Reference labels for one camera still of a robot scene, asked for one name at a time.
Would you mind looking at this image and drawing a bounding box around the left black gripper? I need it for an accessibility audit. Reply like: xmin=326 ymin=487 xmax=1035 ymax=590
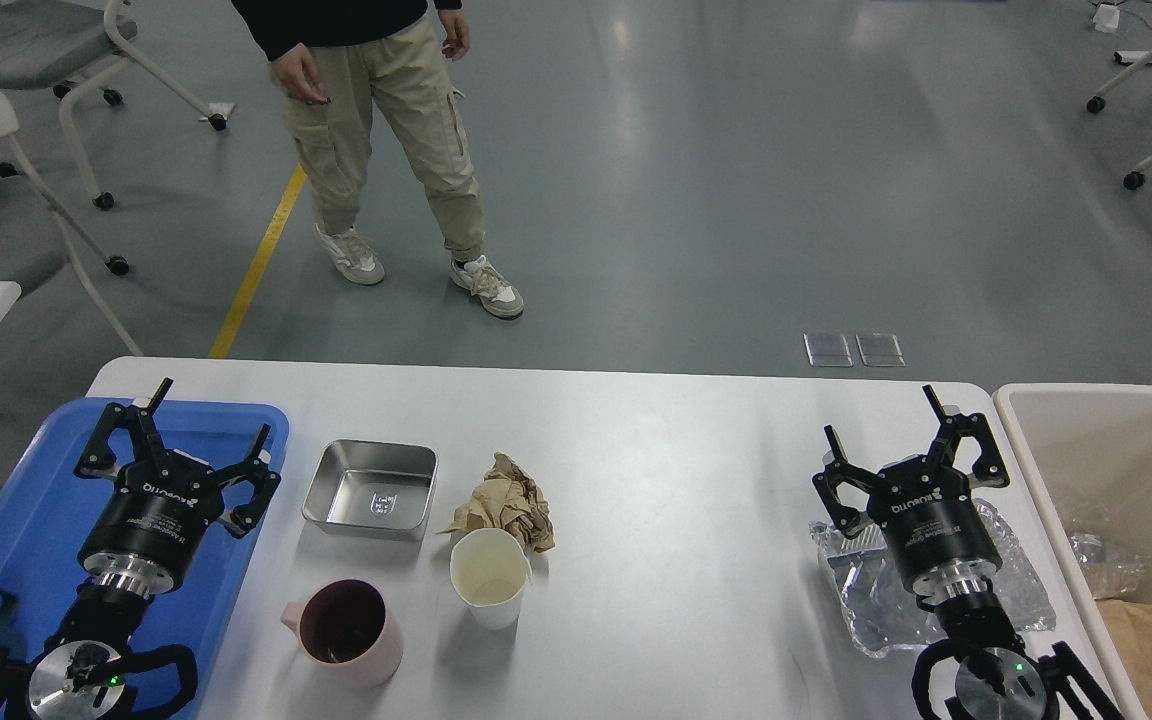
xmin=74 ymin=378 xmax=282 ymax=597

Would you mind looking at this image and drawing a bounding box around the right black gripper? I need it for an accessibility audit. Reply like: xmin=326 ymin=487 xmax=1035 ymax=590
xmin=812 ymin=385 xmax=1011 ymax=596

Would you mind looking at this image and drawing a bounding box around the square stainless steel tray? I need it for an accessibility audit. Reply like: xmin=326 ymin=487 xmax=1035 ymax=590
xmin=302 ymin=439 xmax=435 ymax=541

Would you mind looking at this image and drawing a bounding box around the pink ribbed mug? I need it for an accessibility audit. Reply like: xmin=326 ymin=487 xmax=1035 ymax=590
xmin=282 ymin=578 xmax=404 ymax=689

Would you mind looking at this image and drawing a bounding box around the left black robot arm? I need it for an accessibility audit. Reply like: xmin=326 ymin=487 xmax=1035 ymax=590
xmin=0 ymin=381 xmax=289 ymax=719

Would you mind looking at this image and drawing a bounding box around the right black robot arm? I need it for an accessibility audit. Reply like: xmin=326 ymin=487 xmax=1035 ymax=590
xmin=813 ymin=386 xmax=1121 ymax=719

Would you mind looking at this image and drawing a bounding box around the crumpled aluminium foil tray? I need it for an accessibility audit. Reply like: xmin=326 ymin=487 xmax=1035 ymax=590
xmin=809 ymin=498 xmax=1056 ymax=659

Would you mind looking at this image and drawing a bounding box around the blue plastic tray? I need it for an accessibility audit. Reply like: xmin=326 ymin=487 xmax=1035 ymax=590
xmin=0 ymin=397 xmax=289 ymax=685

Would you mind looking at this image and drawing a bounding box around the right floor socket plate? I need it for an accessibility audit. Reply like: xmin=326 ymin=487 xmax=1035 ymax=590
xmin=855 ymin=332 xmax=905 ymax=367

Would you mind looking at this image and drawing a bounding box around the floor socket plate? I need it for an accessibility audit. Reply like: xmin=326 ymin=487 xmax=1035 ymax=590
xmin=803 ymin=332 xmax=855 ymax=367
xmin=855 ymin=332 xmax=905 ymax=367

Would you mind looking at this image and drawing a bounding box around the left floor socket plate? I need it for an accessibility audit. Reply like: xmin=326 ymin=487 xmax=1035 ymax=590
xmin=803 ymin=332 xmax=855 ymax=367

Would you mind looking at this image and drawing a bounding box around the clear plastic wrap in bin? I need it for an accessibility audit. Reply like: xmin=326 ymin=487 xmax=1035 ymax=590
xmin=1062 ymin=501 xmax=1149 ymax=600

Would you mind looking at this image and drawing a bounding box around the beige plastic waste bin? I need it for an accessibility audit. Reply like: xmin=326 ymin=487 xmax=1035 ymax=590
xmin=995 ymin=382 xmax=1152 ymax=719

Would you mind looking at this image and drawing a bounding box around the white paper cup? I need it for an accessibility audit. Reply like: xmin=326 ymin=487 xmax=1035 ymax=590
xmin=450 ymin=528 xmax=532 ymax=630

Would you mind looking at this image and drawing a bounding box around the crumpled brown paper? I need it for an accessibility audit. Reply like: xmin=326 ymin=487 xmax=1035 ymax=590
xmin=442 ymin=452 xmax=556 ymax=553

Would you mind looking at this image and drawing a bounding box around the person in beige trousers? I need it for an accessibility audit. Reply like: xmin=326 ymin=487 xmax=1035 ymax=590
xmin=234 ymin=1 xmax=524 ymax=319

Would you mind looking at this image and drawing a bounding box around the grey office chair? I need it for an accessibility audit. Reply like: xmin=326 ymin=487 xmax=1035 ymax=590
xmin=0 ymin=1 xmax=232 ymax=210

